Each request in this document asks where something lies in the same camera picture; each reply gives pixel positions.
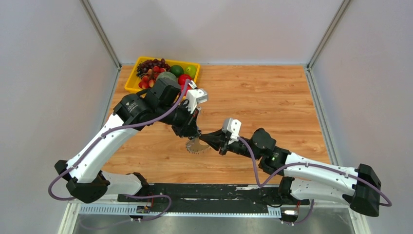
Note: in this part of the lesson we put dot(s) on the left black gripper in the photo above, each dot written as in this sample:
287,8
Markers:
189,128

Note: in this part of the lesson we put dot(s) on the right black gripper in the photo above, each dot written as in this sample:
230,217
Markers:
217,140

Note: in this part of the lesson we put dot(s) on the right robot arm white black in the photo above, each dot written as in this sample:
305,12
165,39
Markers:
303,178

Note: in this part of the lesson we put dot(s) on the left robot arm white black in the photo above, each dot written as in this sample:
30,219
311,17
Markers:
166,102

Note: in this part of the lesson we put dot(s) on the pink red apple lower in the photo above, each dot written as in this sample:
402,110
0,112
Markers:
185,89

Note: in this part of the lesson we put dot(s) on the red apple upper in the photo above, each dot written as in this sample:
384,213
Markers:
182,78

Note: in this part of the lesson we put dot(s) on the green netted melon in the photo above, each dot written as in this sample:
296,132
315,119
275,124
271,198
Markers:
168,75

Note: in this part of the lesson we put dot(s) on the dark green lime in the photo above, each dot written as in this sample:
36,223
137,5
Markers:
177,70

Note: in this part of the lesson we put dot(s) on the small red peaches cluster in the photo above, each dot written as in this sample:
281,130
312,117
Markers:
148,77

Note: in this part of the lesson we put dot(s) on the yellow plastic fruit tray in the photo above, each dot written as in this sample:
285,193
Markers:
132,82

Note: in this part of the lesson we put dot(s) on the dark purple grape bunch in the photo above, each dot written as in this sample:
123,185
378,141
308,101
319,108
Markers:
152,66

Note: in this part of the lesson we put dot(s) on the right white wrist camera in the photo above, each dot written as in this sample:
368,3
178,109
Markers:
232,127

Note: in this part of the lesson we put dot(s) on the left corner aluminium post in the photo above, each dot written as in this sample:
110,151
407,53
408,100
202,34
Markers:
101,33

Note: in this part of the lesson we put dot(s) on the corner aluminium post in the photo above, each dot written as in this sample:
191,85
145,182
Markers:
101,33
328,33

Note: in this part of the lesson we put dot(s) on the right corner aluminium post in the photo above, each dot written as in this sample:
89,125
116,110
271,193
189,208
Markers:
328,33

